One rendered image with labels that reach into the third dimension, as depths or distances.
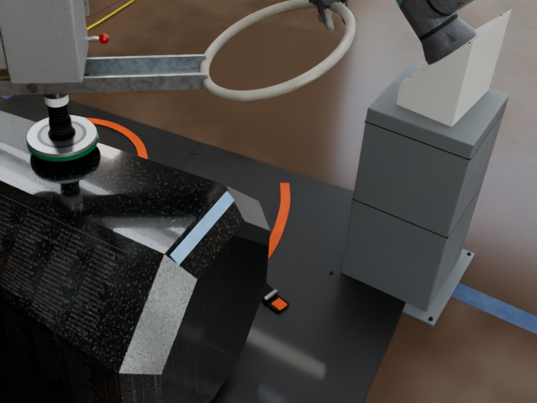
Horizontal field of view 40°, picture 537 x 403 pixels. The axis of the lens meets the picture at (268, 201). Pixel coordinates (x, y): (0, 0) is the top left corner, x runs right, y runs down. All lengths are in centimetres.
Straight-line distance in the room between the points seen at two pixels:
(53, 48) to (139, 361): 89
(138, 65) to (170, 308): 75
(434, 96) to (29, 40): 134
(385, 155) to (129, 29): 262
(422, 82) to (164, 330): 123
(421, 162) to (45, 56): 134
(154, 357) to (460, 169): 124
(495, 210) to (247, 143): 129
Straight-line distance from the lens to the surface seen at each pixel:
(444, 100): 263
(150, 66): 233
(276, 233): 334
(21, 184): 234
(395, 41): 501
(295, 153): 385
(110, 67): 234
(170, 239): 209
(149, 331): 209
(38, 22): 211
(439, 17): 261
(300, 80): 204
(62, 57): 215
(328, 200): 355
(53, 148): 237
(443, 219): 281
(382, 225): 294
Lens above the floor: 228
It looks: 40 degrees down
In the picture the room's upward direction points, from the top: 4 degrees clockwise
